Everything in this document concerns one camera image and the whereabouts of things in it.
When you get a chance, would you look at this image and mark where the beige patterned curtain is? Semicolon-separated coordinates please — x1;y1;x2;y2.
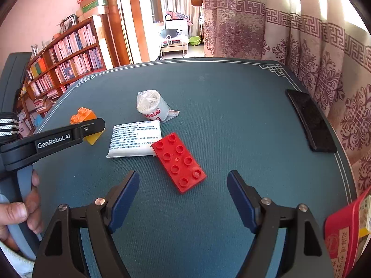
261;0;371;197

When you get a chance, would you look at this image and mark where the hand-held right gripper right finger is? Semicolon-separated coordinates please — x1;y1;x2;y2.
227;170;334;278

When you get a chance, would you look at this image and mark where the orange and yellow toy block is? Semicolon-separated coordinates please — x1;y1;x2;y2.
70;107;105;146

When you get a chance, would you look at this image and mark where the red toy brick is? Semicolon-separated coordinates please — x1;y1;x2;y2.
151;132;208;194

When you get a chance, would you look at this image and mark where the mauve patterned curtain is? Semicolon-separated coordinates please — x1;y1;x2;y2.
201;0;269;63

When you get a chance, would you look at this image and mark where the bagged white tape roll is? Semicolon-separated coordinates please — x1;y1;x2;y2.
137;90;180;124

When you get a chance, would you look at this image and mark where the blue-green felt desktop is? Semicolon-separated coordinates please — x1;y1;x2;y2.
32;58;358;278

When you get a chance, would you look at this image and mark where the striped wrist strap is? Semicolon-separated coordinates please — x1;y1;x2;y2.
0;112;20;145

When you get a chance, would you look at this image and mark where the white cabinet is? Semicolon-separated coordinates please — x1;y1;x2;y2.
159;19;189;57

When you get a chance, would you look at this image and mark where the white printed pouch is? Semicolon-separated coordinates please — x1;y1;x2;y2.
106;120;162;159

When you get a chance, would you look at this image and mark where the pink patterned cloth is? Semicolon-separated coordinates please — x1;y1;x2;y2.
164;11;194;26

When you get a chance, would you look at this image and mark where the black smartphone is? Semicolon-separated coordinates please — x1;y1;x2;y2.
285;89;338;153

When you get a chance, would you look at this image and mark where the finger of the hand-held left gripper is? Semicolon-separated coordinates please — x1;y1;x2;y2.
71;117;106;144

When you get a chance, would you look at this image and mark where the pale yellow carton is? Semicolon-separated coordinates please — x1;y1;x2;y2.
359;195;371;229

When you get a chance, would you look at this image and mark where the black wok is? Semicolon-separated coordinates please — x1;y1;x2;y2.
161;27;182;39

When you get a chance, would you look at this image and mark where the wooden bookshelf with books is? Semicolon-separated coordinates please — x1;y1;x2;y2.
16;16;112;131

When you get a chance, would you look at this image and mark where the person's left hand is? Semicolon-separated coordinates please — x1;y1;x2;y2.
0;169;44;247

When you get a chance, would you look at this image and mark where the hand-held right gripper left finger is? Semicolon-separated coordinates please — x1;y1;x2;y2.
32;170;140;278

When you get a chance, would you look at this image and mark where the wooden door frame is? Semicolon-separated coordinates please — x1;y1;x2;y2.
103;0;151;67

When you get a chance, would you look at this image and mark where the stack of gift boxes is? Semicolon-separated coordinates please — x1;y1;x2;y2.
76;0;109;16

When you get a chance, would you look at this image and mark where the white coat stand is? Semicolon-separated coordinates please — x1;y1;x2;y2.
190;0;205;39

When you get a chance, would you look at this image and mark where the red biscuit tin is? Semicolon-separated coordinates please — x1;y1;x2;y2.
323;185;371;278

